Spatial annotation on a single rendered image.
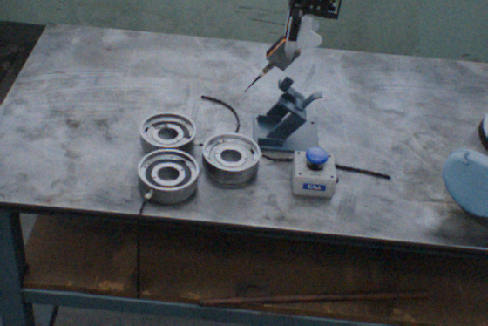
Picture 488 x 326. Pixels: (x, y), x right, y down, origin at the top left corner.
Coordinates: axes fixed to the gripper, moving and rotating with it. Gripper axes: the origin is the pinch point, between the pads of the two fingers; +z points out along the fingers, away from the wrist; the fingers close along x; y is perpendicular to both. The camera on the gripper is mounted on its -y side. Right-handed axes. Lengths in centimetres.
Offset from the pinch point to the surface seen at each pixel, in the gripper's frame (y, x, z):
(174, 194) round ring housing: -17.0, -22.1, 17.6
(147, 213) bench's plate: -21.2, -24.0, 20.5
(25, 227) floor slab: -67, 43, 102
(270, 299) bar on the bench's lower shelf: 2.8, -21.0, 43.5
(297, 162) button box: 3.9, -13.1, 15.4
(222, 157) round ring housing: -9.3, -9.6, 19.0
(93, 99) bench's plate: -36.5, 6.6, 21.0
